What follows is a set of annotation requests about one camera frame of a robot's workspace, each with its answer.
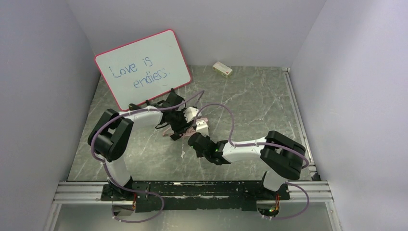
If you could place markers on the pink framed whiteboard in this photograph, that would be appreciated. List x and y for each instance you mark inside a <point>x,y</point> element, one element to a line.
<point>144,69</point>

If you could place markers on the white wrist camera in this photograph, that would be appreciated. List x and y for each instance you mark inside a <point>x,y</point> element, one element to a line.
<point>190,114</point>
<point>202,128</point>

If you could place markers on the pink and black folding umbrella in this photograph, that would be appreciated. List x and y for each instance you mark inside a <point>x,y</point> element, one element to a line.
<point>189,131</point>

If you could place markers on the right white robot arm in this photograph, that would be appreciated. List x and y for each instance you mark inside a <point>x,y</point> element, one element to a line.
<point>285,157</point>

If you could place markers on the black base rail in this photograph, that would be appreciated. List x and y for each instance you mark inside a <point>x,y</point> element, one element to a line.
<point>192,195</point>

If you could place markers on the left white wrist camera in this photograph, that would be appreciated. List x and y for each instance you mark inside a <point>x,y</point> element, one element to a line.
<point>190,114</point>

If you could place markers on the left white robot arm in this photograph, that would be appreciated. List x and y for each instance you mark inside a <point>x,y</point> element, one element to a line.
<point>110,136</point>

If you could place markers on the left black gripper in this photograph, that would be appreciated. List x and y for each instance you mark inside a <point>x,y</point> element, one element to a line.
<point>178,126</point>

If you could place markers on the small white cardboard box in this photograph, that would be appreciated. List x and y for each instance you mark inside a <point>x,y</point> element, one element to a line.
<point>222,69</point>

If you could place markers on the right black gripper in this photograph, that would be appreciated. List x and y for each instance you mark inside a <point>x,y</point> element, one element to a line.
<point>196,140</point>

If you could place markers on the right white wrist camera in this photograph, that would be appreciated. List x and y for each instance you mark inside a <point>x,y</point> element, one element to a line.
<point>202,128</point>

